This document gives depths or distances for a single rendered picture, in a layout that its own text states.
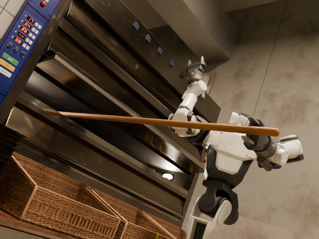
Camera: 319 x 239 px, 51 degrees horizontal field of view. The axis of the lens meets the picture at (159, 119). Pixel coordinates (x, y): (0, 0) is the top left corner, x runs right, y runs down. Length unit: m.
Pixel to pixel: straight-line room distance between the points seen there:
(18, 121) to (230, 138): 1.18
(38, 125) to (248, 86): 3.85
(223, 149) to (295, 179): 2.63
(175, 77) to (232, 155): 1.22
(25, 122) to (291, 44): 4.32
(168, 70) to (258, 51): 3.08
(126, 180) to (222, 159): 0.95
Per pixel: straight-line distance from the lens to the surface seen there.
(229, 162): 1.82
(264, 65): 5.45
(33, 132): 2.05
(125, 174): 2.53
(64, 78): 2.11
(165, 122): 1.49
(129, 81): 2.47
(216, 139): 1.83
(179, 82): 2.90
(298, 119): 4.71
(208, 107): 3.26
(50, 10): 2.12
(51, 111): 2.10
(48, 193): 1.58
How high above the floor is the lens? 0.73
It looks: 18 degrees up
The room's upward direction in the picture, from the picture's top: 22 degrees clockwise
